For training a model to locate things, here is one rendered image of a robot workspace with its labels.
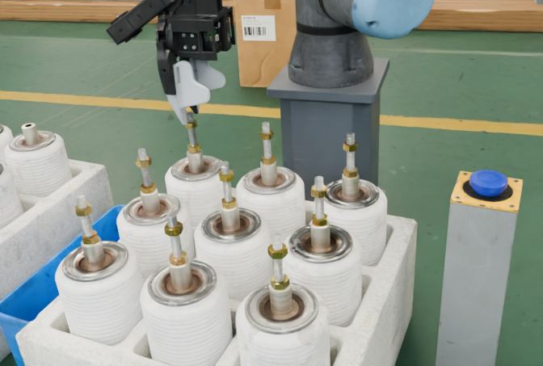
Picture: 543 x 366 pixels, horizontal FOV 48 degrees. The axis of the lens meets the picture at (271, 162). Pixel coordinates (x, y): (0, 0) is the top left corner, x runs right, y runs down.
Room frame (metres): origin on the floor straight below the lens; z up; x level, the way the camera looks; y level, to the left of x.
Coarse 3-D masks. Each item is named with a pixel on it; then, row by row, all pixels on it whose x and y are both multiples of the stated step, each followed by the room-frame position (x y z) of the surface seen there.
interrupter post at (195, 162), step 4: (188, 152) 0.79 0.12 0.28; (196, 152) 0.79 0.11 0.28; (200, 152) 0.79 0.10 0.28; (188, 156) 0.79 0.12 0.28; (192, 156) 0.79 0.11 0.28; (196, 156) 0.79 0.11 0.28; (200, 156) 0.79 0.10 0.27; (188, 160) 0.79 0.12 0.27; (192, 160) 0.79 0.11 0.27; (196, 160) 0.79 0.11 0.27; (200, 160) 0.79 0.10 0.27; (188, 164) 0.79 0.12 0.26; (192, 164) 0.79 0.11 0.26; (196, 164) 0.79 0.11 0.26; (200, 164) 0.79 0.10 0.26; (192, 168) 0.79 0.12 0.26; (196, 168) 0.79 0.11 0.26; (200, 168) 0.79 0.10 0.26; (196, 172) 0.79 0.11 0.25
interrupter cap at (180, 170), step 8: (184, 160) 0.82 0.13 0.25; (208, 160) 0.82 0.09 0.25; (216, 160) 0.81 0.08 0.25; (176, 168) 0.80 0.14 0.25; (184, 168) 0.80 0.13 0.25; (208, 168) 0.79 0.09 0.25; (216, 168) 0.79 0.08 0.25; (176, 176) 0.77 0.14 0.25; (184, 176) 0.77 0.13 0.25; (192, 176) 0.77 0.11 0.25; (200, 176) 0.77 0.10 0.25; (208, 176) 0.77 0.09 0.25
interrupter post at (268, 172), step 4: (260, 164) 0.74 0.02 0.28; (272, 164) 0.74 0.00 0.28; (264, 168) 0.74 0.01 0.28; (268, 168) 0.73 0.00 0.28; (272, 168) 0.74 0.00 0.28; (264, 172) 0.74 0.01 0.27; (268, 172) 0.73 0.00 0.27; (272, 172) 0.74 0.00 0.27; (276, 172) 0.74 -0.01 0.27; (264, 176) 0.74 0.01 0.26; (268, 176) 0.73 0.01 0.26; (272, 176) 0.74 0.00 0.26; (276, 176) 0.74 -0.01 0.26; (264, 180) 0.74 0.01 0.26; (268, 180) 0.73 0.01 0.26; (272, 180) 0.74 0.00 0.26; (276, 180) 0.74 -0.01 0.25; (268, 184) 0.74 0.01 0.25
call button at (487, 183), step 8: (472, 176) 0.59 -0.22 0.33; (480, 176) 0.58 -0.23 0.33; (488, 176) 0.58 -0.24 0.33; (496, 176) 0.58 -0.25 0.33; (504, 176) 0.58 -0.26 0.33; (472, 184) 0.58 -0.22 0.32; (480, 184) 0.57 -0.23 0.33; (488, 184) 0.57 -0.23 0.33; (496, 184) 0.57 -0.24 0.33; (504, 184) 0.57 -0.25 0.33; (480, 192) 0.57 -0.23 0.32; (488, 192) 0.56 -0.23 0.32; (496, 192) 0.56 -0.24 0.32
